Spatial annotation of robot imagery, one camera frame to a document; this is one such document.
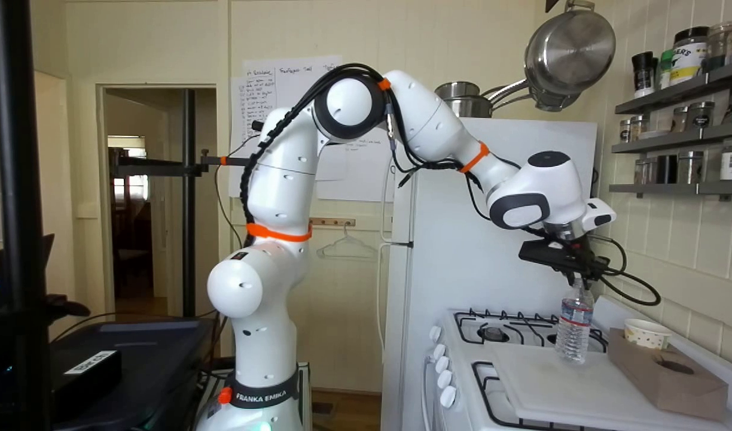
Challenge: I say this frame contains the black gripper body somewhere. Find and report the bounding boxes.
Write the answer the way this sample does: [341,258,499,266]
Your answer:
[517,235,612,282]

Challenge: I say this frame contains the clear plastic water bottle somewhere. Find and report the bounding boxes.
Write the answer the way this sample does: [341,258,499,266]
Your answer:
[556,273,598,366]

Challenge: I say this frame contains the brown cardboard cup holder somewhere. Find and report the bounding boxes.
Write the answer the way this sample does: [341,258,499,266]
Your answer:
[605,326,732,423]

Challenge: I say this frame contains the black double stove grate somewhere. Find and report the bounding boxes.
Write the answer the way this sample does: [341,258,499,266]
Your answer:
[452,306,607,355]

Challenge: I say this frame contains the white refrigerator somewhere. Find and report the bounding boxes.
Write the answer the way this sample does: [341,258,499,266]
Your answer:
[381,115,600,431]

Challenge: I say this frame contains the white plastic cutting board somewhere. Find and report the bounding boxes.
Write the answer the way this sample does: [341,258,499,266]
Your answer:
[490,345,696,431]

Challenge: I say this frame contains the white gas stove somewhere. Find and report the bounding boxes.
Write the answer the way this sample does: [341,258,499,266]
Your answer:
[418,294,732,431]

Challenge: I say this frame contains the black single stove grate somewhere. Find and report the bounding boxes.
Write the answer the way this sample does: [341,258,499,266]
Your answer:
[470,360,546,431]

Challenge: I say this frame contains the metal spice rack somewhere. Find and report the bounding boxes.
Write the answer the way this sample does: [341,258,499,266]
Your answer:
[605,59,732,202]

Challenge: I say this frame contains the steel pot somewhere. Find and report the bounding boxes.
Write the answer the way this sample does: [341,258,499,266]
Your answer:
[432,79,499,122]

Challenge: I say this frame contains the dark lid spice jar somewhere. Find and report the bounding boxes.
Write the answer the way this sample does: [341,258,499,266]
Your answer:
[629,48,658,101]

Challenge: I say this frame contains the hanging steel pots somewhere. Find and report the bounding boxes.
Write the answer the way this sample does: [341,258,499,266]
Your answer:
[484,2,619,115]

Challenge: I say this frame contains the plain white paper sheet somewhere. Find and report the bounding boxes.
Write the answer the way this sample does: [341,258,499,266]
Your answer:
[317,73,423,203]

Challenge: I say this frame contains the green lid spice jar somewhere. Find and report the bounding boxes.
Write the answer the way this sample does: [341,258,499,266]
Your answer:
[658,48,678,90]

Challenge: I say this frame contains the white label spice jar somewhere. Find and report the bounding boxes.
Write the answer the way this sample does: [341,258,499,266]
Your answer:
[668,23,714,88]

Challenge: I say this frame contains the white handwritten paper sheet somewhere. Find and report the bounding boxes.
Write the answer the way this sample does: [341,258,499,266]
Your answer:
[228,52,347,202]

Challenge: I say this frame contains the black desk with equipment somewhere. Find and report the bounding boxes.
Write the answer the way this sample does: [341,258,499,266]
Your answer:
[0,231,218,431]

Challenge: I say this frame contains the black vertical pole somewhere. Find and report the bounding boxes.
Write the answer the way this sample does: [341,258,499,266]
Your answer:
[0,0,56,431]

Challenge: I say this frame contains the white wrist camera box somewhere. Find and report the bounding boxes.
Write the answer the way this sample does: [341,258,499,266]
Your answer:
[579,196,619,235]

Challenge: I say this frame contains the white wire clothes hanger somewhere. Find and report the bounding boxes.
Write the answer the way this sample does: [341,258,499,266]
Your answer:
[312,219,390,263]

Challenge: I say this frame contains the black camera boom stand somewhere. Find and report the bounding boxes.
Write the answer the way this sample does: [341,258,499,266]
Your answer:
[109,118,265,181]

